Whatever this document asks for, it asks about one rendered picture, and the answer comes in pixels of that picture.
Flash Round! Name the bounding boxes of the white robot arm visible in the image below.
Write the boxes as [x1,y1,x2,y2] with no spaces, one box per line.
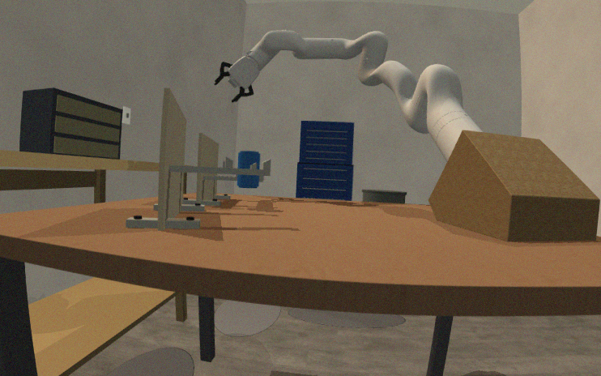
[246,30,483,162]

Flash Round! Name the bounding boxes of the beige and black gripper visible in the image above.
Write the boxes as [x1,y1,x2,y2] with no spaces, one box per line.
[215,56,260,102]

